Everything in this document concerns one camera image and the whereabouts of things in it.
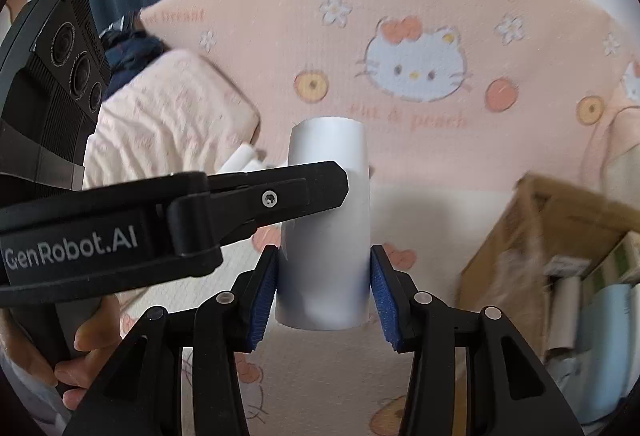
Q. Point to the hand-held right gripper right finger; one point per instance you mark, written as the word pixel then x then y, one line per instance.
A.
pixel 384 296

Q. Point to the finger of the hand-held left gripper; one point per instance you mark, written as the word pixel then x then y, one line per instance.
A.
pixel 280 196

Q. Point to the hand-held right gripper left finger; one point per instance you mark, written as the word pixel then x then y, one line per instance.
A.
pixel 262 296

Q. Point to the pack of white rolls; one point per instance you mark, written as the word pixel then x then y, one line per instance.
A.
pixel 245 161

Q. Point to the white cylinder roll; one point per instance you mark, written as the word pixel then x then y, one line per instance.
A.
pixel 325 266

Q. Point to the cardboard box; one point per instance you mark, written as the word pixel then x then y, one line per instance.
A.
pixel 505 246

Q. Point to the person's left hand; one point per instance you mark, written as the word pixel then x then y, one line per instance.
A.
pixel 102 336

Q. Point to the pink printed pillow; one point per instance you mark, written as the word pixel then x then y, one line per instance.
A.
pixel 165 126

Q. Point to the pink printed bed sheet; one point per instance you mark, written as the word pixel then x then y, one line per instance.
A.
pixel 450 156

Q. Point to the small white roll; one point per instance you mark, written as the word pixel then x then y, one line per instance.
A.
pixel 562 311

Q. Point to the dark blue clothing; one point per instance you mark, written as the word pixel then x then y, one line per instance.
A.
pixel 132 46

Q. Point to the light blue roll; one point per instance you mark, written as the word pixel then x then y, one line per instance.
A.
pixel 607 346

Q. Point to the green white pack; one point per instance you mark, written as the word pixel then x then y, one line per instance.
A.
pixel 612 266

